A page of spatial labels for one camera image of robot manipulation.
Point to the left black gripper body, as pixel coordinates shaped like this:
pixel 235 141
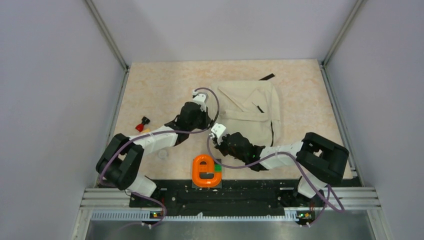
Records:
pixel 200 122

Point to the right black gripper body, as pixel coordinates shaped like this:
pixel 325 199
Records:
pixel 225 149

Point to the cream canvas student bag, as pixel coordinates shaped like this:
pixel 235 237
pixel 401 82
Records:
pixel 250 107

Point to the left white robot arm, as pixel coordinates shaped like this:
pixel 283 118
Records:
pixel 121 160

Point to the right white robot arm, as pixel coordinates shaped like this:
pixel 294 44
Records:
pixel 322 162

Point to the red black stamp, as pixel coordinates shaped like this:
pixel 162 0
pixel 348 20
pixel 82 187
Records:
pixel 144 121

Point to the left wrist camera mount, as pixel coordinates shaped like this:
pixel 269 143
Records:
pixel 201 99

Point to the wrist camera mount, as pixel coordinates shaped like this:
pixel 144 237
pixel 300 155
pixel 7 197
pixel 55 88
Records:
pixel 218 132
pixel 201 99

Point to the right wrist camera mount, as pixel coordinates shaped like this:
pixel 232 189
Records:
pixel 218 132

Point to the orange ring toy on bricks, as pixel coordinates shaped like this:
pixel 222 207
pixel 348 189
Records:
pixel 205 172

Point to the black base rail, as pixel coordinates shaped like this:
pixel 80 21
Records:
pixel 232 198

